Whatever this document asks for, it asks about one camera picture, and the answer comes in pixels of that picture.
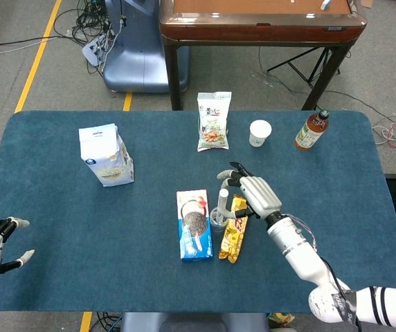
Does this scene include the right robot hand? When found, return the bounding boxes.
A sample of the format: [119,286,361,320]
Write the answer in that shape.
[216,161,282,222]

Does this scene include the clear plastic test tube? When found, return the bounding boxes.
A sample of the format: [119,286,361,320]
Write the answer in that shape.
[217,188,230,224]

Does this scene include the yellow gold snack packet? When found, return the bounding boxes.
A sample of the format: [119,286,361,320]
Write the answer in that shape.
[218,194,249,264]

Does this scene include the clear plastic jar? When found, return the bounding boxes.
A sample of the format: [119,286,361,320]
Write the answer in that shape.
[210,207,229,233]

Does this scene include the white paper cup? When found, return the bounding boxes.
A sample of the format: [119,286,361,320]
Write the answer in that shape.
[249,119,273,148]

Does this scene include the blue Oreo cookie box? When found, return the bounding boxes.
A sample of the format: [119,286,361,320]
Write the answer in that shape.
[176,189,214,263]

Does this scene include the amber tea bottle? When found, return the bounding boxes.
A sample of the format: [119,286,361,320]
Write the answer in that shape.
[294,109,331,151]

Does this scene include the white peanut snack bag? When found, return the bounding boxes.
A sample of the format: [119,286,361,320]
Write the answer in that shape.
[197,91,233,153]

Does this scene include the blue felt table cover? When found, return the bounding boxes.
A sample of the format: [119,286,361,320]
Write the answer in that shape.
[0,110,396,314]

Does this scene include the black tripod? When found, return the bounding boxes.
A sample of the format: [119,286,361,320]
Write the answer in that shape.
[266,46,341,87]

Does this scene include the grey robot torso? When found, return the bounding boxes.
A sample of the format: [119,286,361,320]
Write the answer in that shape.
[120,312,271,332]

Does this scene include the tall white paper bag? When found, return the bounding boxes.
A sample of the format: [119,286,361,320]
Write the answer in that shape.
[78,123,135,188]

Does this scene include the brown mahjong table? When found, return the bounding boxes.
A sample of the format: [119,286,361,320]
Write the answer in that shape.
[159,0,368,111]

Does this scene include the white power strip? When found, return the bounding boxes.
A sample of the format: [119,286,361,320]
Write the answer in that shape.
[82,34,107,65]

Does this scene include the red white floor cables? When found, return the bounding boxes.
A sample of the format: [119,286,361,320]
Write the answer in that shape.
[372,117,396,150]

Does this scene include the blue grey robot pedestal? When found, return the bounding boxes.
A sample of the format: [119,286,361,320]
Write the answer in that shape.
[102,0,190,93]

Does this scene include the tangled floor cables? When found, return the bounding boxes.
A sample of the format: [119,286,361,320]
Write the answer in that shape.
[52,0,123,75]

